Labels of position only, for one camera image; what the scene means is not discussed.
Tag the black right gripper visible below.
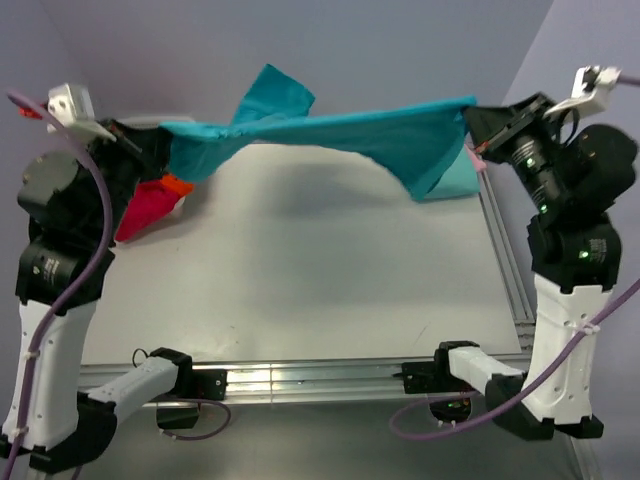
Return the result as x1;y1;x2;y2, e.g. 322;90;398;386
459;87;562;200

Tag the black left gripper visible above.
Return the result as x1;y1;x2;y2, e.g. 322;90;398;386
83;113;180;236

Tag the teal t shirt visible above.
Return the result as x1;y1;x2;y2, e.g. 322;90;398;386
160;64;476;202

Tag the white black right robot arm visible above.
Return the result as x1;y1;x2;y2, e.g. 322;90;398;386
432;94;639;440

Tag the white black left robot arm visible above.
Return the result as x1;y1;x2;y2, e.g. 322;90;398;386
1;120;195;479

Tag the white plastic laundry basket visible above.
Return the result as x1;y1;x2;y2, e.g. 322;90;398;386
119;115;194;219

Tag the folded pink t shirt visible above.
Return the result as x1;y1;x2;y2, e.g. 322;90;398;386
466;145;487;173

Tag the magenta t shirt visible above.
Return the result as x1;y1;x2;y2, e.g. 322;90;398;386
115;180;181;242

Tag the orange t shirt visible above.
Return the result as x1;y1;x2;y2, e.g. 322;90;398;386
160;174;194;197

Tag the folded mint t shirt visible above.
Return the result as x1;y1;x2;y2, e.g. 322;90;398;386
425;146;480;201

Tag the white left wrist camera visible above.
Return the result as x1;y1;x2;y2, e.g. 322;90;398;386
47;83;116;143

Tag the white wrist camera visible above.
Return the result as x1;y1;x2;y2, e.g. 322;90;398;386
47;83;116;143
543;65;621;119

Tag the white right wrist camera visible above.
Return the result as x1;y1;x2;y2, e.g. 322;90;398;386
543;65;621;119

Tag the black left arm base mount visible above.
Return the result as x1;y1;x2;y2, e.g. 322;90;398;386
155;369;232;436

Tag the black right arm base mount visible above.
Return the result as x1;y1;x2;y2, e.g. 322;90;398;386
392;361;473;424

